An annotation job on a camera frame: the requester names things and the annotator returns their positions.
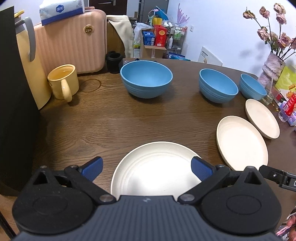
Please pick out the small cream plate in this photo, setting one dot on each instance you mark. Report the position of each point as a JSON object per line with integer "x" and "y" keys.
{"x": 261, "y": 118}

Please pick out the white plastic bag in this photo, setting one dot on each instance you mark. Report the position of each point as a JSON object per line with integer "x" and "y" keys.
{"x": 138, "y": 32}

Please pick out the dark brown door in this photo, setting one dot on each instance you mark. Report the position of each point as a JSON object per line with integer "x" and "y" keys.
{"x": 111, "y": 1}

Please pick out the white board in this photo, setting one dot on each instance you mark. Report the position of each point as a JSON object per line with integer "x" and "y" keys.
{"x": 209, "y": 56}

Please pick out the blue white tissue pack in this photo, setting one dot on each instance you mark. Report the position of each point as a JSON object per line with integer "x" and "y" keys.
{"x": 62, "y": 11}

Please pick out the yellow-green snack box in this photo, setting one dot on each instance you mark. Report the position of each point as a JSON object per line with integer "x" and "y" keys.
{"x": 286, "y": 77}

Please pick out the pink suitcase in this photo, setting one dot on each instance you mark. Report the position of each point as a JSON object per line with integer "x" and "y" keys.
{"x": 69, "y": 41}

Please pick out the wooden chair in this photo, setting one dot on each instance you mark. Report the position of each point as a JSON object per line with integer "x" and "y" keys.
{"x": 113, "y": 39}

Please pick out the red box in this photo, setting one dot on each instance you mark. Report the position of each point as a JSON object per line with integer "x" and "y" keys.
{"x": 160, "y": 34}

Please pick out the scattered yellow snack crumbs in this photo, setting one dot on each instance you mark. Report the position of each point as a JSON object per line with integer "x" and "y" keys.
{"x": 275, "y": 109}

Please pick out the brown rubber band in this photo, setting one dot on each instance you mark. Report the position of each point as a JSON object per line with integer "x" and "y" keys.
{"x": 101, "y": 84}

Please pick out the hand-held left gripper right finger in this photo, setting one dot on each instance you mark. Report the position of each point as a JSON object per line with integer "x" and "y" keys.
{"x": 201, "y": 168}

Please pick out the pink textured vase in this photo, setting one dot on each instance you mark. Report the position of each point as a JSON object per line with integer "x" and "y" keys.
{"x": 271, "y": 67}

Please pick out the yellow thermos jug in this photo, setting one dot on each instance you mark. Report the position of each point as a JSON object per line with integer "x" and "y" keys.
{"x": 39, "y": 76}

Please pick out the red label water bottle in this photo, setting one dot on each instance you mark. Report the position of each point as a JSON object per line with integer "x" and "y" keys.
{"x": 291, "y": 105}

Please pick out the black cylindrical cup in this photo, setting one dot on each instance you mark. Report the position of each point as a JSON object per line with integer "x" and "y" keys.
{"x": 114, "y": 64}

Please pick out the small blue bowl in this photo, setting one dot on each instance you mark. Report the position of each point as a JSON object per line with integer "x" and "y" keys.
{"x": 252, "y": 87}

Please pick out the blue box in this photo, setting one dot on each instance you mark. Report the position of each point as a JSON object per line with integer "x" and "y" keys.
{"x": 148, "y": 38}

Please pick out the drinking glass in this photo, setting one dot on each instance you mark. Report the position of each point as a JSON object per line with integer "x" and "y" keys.
{"x": 269, "y": 98}

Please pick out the blue plastic bag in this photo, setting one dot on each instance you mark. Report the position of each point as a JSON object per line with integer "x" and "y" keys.
{"x": 159, "y": 14}

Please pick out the medium cream plate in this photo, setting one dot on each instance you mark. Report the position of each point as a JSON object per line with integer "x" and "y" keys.
{"x": 240, "y": 141}

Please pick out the beige jacket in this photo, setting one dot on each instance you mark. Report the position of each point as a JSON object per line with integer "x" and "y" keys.
{"x": 122, "y": 34}

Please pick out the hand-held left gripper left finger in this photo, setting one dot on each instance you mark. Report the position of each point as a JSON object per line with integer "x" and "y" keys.
{"x": 93, "y": 168}

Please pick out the yellow packet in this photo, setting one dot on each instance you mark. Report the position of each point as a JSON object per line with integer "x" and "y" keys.
{"x": 157, "y": 21}

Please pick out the blue white carton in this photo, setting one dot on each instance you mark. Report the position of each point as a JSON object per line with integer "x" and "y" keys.
{"x": 178, "y": 56}

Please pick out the cardboard box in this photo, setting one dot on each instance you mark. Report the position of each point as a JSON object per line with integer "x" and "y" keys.
{"x": 155, "y": 52}

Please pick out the black rectangular appliance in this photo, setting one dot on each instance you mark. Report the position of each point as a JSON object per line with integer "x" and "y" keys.
{"x": 13, "y": 92}

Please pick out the purple wing wall decoration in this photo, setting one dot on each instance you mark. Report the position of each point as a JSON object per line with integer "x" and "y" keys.
{"x": 181, "y": 16}

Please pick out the dried rose bouquet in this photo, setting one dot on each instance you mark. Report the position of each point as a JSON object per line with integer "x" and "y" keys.
{"x": 263, "y": 33}

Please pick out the grey refrigerator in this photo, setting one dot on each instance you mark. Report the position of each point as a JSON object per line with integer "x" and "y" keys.
{"x": 148, "y": 9}

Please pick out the large blue bowl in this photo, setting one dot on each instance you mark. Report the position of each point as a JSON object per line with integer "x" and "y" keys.
{"x": 145, "y": 76}

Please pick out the yellow mug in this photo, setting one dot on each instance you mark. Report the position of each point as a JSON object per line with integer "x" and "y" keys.
{"x": 74, "y": 78}

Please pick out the medium blue bowl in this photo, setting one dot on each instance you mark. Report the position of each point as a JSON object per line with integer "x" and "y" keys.
{"x": 217, "y": 85}

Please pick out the large cream plate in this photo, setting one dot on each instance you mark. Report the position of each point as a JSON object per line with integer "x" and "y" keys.
{"x": 152, "y": 169}

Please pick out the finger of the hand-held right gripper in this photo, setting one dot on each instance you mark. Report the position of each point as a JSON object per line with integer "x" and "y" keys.
{"x": 270, "y": 173}

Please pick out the person's right hand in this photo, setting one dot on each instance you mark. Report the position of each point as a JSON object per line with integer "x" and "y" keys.
{"x": 293, "y": 220}

